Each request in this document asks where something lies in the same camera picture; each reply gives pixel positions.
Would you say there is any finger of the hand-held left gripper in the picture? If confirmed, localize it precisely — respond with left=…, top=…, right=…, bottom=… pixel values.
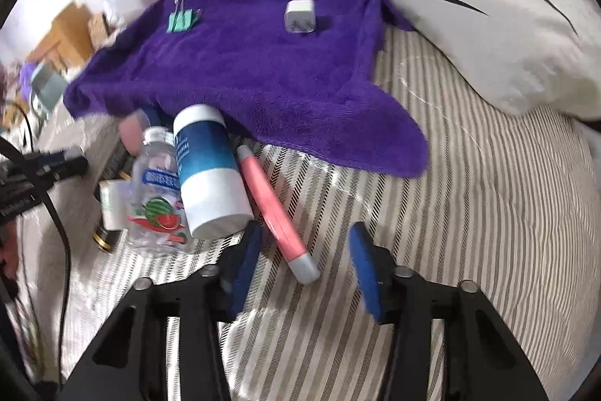
left=29, top=147, right=90, bottom=185

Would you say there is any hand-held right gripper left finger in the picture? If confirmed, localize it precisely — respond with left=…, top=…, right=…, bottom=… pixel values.
left=59, top=220, right=264, bottom=401

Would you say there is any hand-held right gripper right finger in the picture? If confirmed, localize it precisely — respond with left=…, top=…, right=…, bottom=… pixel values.
left=347, top=221, right=550, bottom=401

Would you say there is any pink tube silver cap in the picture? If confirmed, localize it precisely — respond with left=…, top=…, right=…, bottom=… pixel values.
left=236, top=145, right=321, bottom=285

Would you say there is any small white bottle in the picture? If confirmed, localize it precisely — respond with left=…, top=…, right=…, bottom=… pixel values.
left=98, top=180, right=132, bottom=230

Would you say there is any pink jar blue lid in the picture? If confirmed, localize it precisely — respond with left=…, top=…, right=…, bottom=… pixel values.
left=118, top=109, right=158, bottom=157

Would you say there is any black bottle gold label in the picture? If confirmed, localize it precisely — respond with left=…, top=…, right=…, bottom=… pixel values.
left=91, top=227, right=120, bottom=252

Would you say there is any clear bottle watermelon label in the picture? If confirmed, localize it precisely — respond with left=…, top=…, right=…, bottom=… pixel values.
left=127, top=126, right=192, bottom=258

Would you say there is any blue and white bottle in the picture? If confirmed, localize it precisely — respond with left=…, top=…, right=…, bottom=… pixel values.
left=173, top=104, right=254, bottom=241

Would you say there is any striped bed sheet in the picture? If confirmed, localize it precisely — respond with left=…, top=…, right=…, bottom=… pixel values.
left=9, top=25, right=601, bottom=401

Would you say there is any cardboard box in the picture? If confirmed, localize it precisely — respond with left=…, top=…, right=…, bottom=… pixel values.
left=28, top=2, right=109, bottom=68

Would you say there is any green binder clip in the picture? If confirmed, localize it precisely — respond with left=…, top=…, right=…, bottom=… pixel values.
left=165, top=0, right=204, bottom=33

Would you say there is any purple towel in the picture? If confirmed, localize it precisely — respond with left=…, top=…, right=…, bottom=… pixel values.
left=63, top=0, right=429, bottom=179

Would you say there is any white charger plug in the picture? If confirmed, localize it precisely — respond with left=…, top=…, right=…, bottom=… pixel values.
left=284, top=0, right=316, bottom=36

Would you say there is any grey bag black logo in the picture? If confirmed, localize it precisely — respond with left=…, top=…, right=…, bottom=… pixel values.
left=331, top=0, right=601, bottom=122

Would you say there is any black cable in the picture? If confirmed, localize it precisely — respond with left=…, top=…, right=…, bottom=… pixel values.
left=0, top=100, right=73, bottom=387

